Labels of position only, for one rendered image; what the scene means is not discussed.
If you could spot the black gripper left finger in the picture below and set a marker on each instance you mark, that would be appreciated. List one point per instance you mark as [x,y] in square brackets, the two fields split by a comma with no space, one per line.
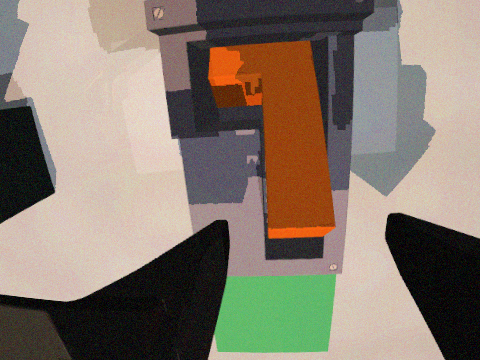
[166,310]

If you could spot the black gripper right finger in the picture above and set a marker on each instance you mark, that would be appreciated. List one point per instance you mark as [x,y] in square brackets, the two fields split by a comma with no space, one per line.
[441,269]

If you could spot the orange l-shaped part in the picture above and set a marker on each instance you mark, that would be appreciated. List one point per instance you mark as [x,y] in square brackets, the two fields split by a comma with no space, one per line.
[281,77]

